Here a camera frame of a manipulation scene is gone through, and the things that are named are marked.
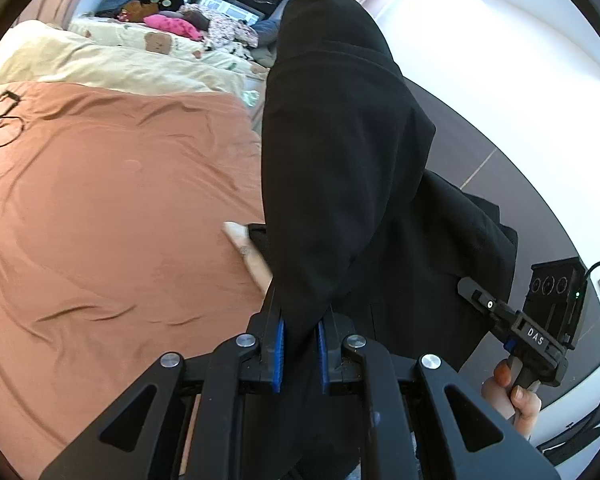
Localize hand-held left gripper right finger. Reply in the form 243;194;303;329
316;309;562;480

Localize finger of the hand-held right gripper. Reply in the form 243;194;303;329
457;277;520;332

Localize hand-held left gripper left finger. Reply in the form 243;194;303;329
39;284;286;480

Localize black coat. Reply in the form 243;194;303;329
240;0;520;480

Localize person's right hand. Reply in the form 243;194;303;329
481;360;544;442

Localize beige flat strip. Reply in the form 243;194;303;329
222;221;275;294

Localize brown bed sheet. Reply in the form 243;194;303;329
0;81;277;467

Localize blue cloth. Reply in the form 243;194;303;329
251;18;282;47

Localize floral cloth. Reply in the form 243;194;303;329
180;3;259;59

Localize cream duvet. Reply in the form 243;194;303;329
0;20;261;100

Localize bear print cream pillow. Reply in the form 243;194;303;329
69;14;207;59

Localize brown plush toy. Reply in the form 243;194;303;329
116;0;159;24

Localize thin black cable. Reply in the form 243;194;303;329
0;89;25;150

